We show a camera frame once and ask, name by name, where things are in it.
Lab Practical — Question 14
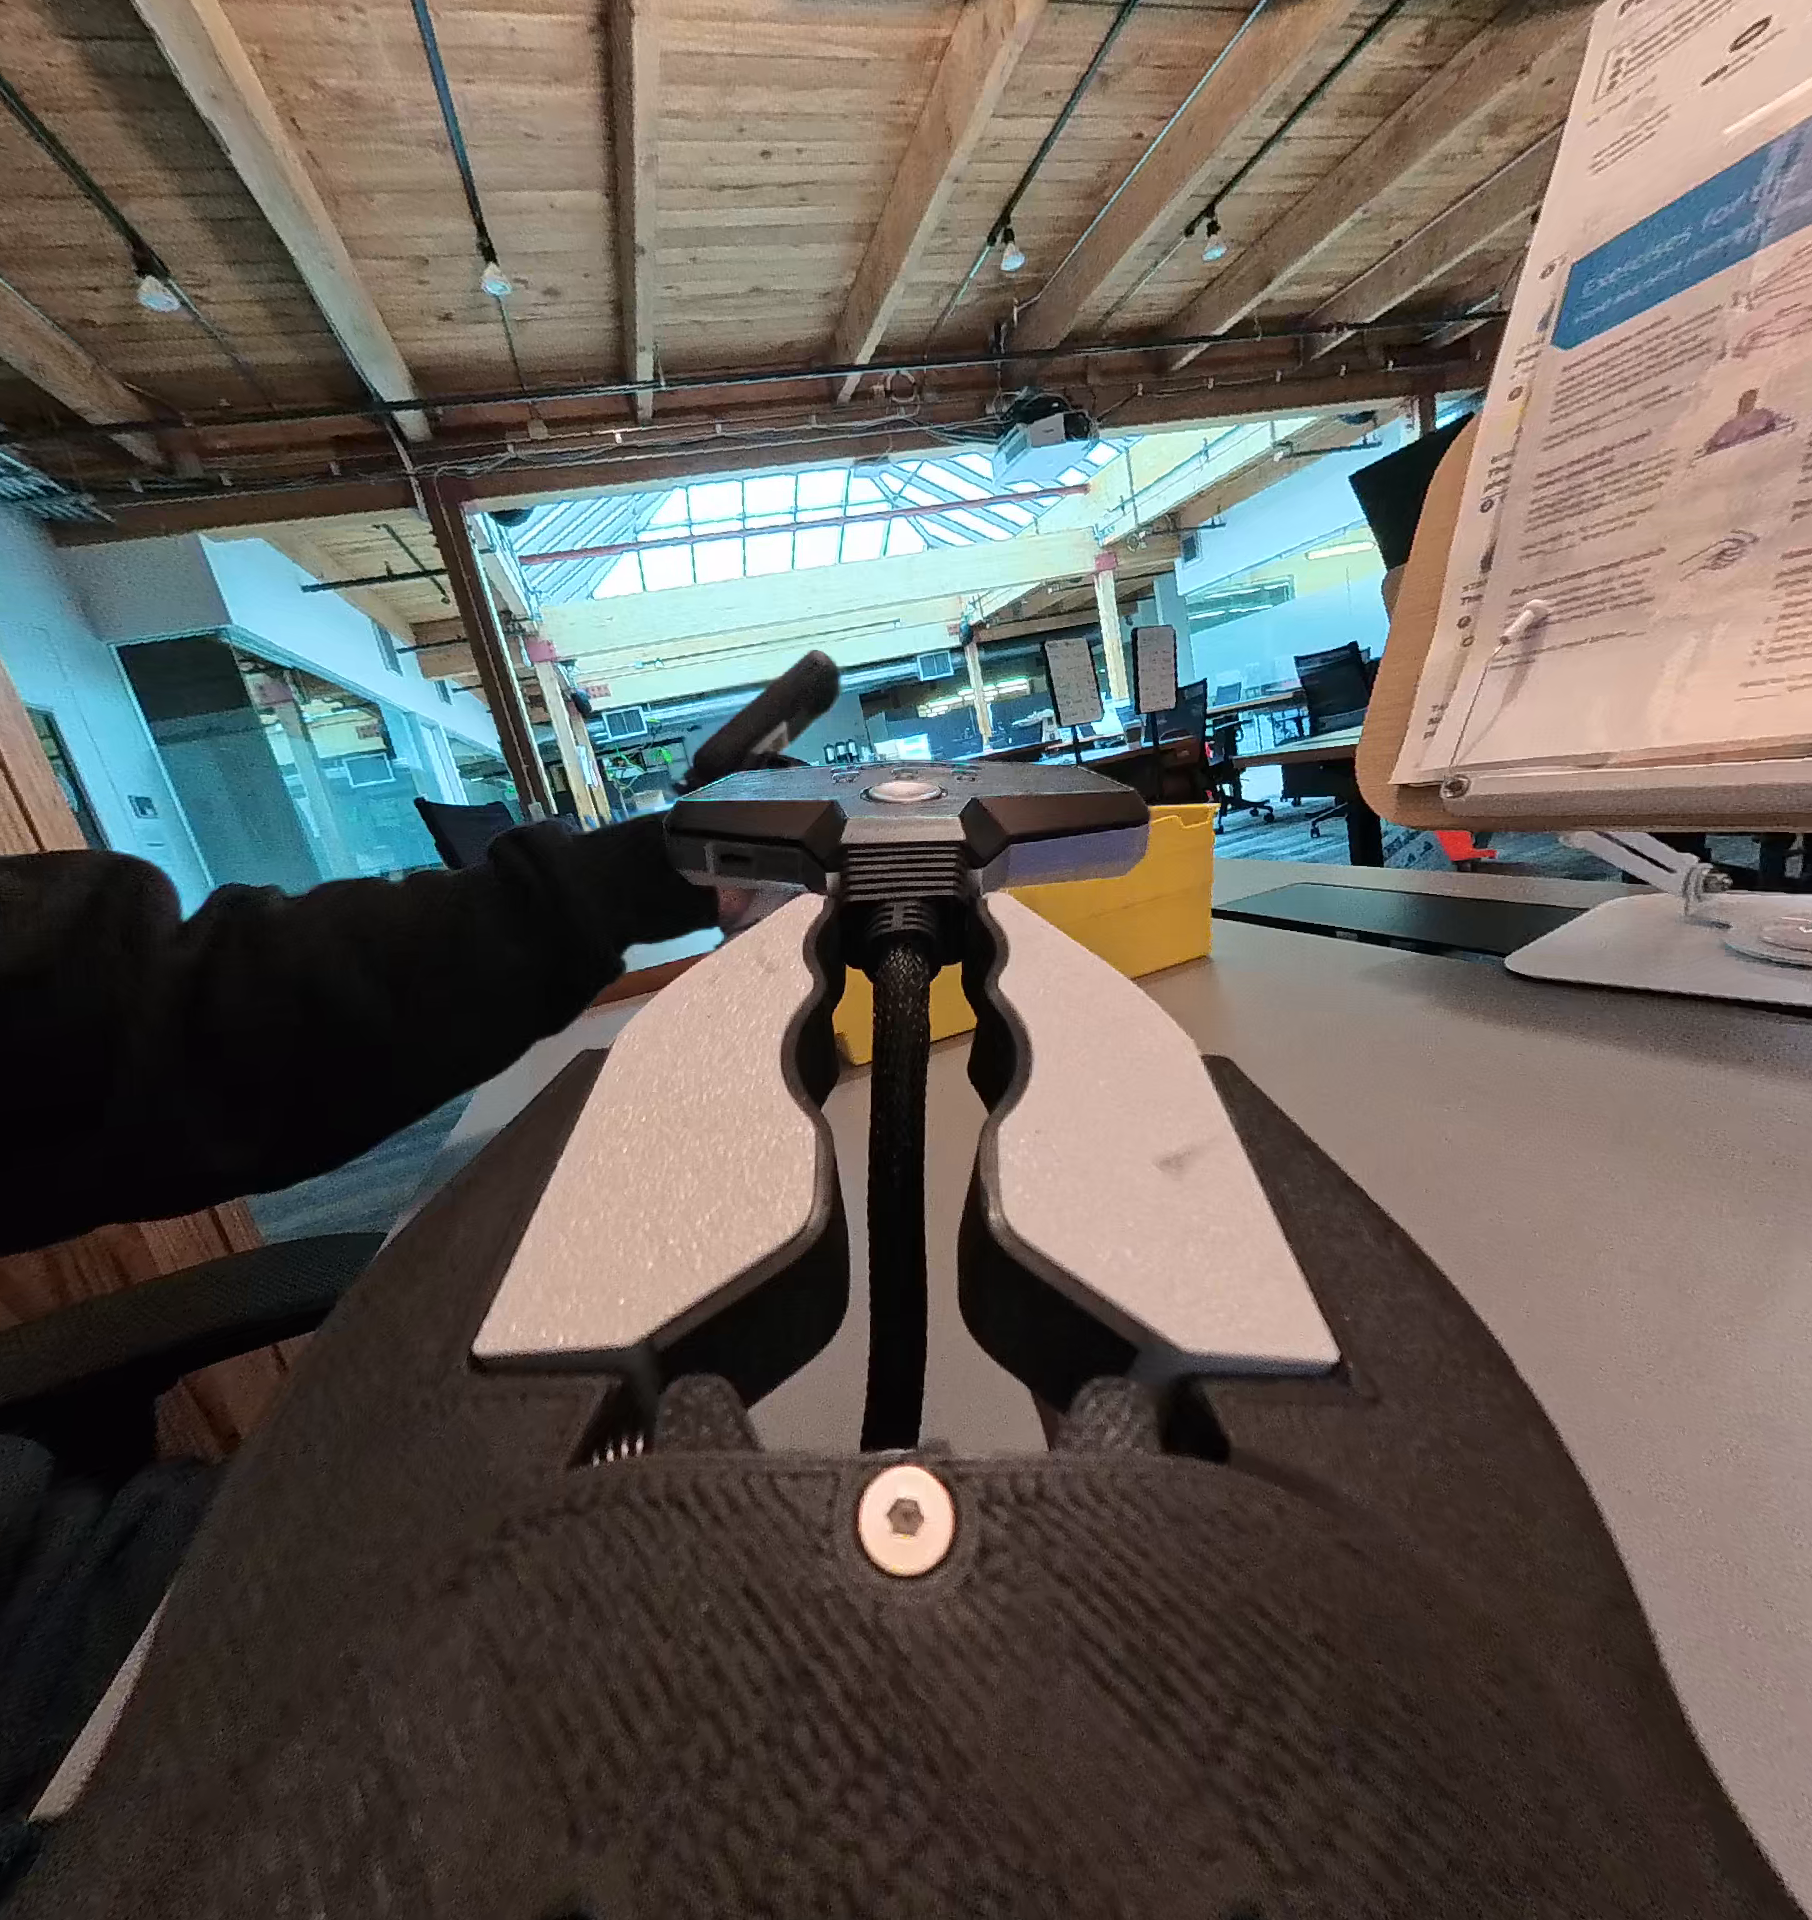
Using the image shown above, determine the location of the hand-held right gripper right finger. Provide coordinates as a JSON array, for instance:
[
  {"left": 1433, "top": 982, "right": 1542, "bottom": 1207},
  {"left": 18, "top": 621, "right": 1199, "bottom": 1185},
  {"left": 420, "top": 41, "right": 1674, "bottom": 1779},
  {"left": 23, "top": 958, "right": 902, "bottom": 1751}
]
[{"left": 959, "top": 893, "right": 1345, "bottom": 1413}]

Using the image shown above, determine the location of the black monitor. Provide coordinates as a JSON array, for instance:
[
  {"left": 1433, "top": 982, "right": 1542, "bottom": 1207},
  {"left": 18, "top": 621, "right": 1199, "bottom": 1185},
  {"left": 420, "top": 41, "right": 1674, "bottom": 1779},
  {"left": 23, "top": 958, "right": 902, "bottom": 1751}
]
[{"left": 1348, "top": 416, "right": 1478, "bottom": 577}]

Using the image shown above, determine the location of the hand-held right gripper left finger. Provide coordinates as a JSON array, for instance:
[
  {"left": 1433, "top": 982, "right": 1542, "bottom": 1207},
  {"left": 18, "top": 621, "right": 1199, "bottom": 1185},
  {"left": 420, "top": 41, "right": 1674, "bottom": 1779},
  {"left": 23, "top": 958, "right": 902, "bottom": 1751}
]
[{"left": 475, "top": 893, "right": 853, "bottom": 1411}]

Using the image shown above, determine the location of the black table cable tray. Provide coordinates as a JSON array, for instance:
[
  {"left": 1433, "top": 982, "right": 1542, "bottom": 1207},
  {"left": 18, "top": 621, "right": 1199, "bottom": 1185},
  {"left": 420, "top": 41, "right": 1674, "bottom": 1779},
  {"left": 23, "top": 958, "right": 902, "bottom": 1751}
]
[{"left": 1213, "top": 883, "right": 1651, "bottom": 962}]

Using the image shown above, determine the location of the black office chair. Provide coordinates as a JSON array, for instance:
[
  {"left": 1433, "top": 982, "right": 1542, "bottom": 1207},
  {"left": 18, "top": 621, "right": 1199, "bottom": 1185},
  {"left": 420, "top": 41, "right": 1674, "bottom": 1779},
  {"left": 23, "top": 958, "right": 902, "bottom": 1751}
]
[{"left": 0, "top": 1231, "right": 386, "bottom": 1502}]

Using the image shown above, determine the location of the wooden document stand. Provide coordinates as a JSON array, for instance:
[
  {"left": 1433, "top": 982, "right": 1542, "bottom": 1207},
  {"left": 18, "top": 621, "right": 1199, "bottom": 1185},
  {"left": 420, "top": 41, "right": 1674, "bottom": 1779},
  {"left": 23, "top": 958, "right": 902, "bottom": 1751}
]
[{"left": 1362, "top": 0, "right": 1812, "bottom": 1030}]

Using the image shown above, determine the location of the ceiling projector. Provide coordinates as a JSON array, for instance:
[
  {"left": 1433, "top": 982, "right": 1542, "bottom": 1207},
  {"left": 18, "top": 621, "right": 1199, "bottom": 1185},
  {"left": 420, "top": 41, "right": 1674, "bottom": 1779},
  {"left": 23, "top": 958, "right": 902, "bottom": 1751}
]
[{"left": 992, "top": 390, "right": 1100, "bottom": 491}]

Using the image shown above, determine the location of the person's left forearm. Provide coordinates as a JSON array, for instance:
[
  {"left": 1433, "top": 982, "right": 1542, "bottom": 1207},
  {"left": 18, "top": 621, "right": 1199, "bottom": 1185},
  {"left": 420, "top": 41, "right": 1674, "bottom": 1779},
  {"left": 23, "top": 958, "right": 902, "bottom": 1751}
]
[{"left": 0, "top": 816, "right": 725, "bottom": 1267}]

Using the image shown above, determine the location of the black hdmi switch box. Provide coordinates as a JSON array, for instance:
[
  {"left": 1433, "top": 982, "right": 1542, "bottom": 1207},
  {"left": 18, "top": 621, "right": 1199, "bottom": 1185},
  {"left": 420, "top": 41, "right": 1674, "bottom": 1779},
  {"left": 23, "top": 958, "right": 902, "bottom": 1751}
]
[{"left": 662, "top": 762, "right": 1156, "bottom": 911}]

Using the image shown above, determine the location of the yellow plastic bin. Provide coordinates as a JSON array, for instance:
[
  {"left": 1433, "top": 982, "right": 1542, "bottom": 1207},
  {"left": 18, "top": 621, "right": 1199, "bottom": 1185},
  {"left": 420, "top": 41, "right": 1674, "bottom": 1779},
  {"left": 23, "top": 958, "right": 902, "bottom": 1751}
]
[{"left": 831, "top": 803, "right": 1220, "bottom": 1068}]

